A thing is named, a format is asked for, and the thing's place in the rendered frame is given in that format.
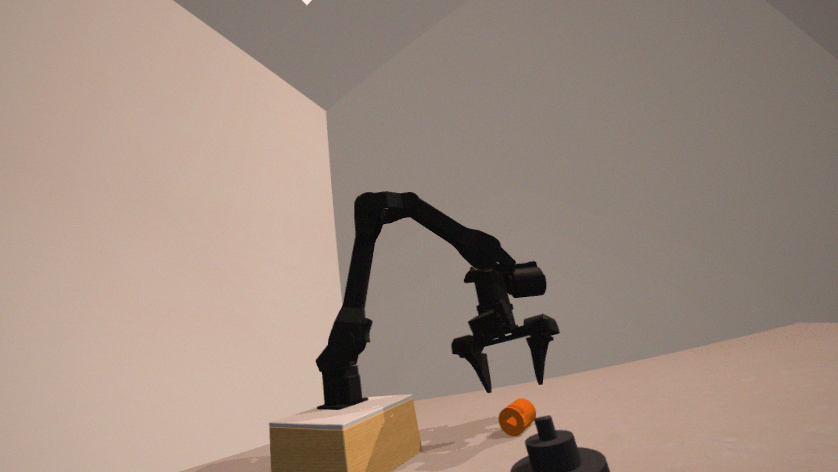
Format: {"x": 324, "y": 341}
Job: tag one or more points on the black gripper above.
{"x": 540, "y": 328}

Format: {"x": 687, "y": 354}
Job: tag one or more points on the orange knob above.
{"x": 517, "y": 416}

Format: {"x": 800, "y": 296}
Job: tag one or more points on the dark grey round pedestal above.
{"x": 552, "y": 450}

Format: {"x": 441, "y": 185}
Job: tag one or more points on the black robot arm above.
{"x": 351, "y": 328}

